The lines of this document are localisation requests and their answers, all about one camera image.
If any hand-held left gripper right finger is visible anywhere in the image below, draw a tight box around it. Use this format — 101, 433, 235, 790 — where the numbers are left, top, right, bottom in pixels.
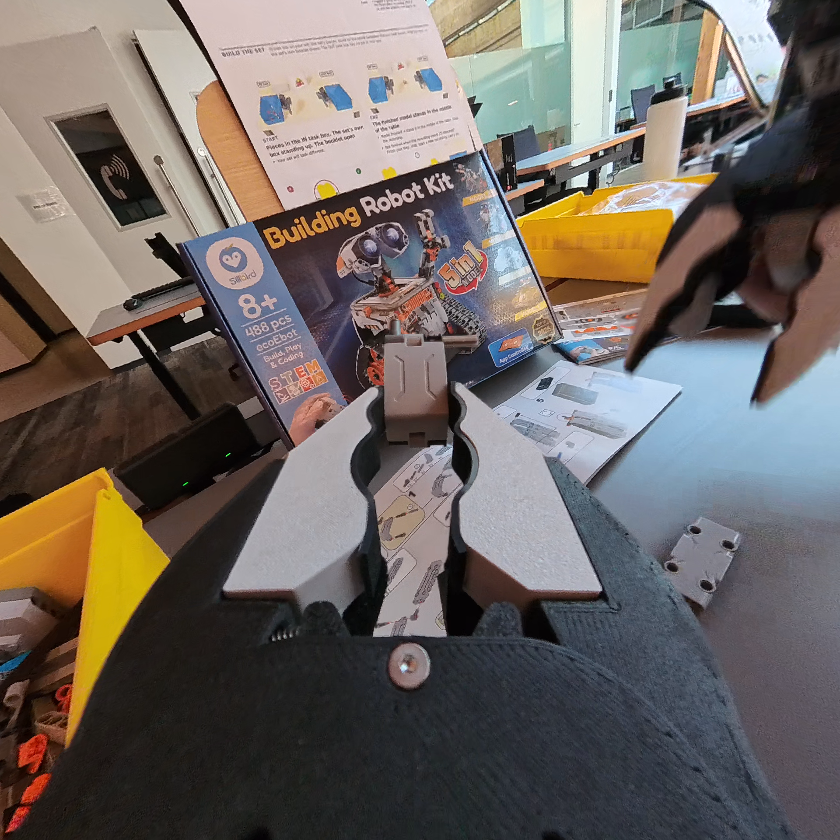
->
446, 382, 603, 613

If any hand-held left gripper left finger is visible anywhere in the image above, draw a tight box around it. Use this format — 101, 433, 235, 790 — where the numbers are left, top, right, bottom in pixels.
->
223, 386, 389, 618

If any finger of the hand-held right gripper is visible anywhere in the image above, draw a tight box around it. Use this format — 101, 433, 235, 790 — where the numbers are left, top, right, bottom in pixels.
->
752, 210, 840, 404
623, 196, 750, 375

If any grey building block shell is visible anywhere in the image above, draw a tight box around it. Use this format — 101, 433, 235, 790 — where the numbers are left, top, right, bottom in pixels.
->
381, 335, 454, 448

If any grey building panel with holes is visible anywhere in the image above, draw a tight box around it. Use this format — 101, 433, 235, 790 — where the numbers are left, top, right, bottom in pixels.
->
664, 516, 742, 610

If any grey axle with connector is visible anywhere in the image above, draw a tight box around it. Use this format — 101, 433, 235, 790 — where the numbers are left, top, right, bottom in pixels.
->
392, 320, 481, 350

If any wood-edged office desk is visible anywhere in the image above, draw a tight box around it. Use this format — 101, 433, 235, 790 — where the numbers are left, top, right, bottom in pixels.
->
515, 126, 657, 198

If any grey desk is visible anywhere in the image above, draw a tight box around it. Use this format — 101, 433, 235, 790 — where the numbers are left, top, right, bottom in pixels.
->
112, 276, 840, 840

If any small wood-edged side desk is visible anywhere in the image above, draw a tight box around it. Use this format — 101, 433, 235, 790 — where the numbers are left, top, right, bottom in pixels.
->
85, 289, 227, 421

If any white printed task sheet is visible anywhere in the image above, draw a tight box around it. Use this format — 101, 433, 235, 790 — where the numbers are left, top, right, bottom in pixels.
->
176, 0, 485, 211

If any clear plastic bag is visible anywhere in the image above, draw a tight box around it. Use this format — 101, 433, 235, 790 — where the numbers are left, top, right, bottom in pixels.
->
577, 182, 700, 217

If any yellow plastic bin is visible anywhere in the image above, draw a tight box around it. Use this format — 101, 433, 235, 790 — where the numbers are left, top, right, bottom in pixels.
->
515, 172, 719, 283
0, 467, 172, 840

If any colourful folded manual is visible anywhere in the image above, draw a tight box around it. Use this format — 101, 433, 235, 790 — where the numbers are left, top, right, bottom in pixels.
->
553, 290, 651, 366

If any white water bottle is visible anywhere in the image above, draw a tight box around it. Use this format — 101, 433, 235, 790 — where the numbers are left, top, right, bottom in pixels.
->
643, 75, 690, 181

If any open building instruction booklet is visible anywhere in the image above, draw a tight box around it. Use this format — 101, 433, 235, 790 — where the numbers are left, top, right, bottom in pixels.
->
371, 360, 683, 637

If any black box with green light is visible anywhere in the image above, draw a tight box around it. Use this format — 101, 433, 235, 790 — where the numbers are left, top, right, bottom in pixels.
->
113, 402, 263, 513

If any blue robot kit box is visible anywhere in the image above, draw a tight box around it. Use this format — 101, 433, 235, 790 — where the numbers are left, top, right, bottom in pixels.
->
178, 152, 565, 450

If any pile of building pieces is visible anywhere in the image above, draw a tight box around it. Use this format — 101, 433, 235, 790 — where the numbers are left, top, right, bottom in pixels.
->
0, 587, 86, 840

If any wooden display board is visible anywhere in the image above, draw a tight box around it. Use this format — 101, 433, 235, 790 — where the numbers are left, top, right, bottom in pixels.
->
194, 79, 284, 223

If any white door with phone sign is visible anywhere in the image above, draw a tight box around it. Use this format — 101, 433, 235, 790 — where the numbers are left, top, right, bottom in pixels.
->
0, 26, 227, 368

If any wooden post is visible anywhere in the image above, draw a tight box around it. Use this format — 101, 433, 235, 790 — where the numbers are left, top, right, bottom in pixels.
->
692, 10, 724, 106

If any white wall notice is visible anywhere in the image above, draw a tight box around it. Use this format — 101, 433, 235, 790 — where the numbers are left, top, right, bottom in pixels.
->
16, 187, 63, 225

